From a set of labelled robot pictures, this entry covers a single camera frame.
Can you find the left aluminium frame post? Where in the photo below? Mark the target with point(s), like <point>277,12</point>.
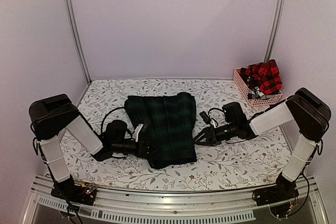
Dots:
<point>76,38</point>

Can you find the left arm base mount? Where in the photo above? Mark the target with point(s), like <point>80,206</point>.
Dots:
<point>83,194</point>

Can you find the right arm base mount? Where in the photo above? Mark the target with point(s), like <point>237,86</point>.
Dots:
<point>282,198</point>

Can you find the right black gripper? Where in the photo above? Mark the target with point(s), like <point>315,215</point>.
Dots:
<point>211,137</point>

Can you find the dark green plaid skirt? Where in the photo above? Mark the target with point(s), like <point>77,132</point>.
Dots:
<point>170,120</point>

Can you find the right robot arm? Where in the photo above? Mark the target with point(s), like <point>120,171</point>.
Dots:
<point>305,110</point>

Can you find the pink plastic basket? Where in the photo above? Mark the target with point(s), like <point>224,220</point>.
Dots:
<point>243,88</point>

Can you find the front aluminium rail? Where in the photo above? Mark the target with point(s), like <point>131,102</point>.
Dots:
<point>124,205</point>

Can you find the right aluminium frame post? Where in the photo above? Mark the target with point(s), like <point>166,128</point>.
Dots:
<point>274,30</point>

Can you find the aluminium frame post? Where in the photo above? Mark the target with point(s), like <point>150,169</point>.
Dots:
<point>274,30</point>
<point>76,38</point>

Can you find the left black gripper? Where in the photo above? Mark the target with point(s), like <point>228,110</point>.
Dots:
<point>142,151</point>

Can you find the grey white plaid cloth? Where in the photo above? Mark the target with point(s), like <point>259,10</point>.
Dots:
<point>254,94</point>

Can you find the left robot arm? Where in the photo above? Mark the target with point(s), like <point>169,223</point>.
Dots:
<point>54,114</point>

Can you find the floral patterned table mat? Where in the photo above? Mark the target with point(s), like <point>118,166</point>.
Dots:
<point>232,165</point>

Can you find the red black plaid shirt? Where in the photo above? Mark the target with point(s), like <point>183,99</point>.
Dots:
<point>264,76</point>

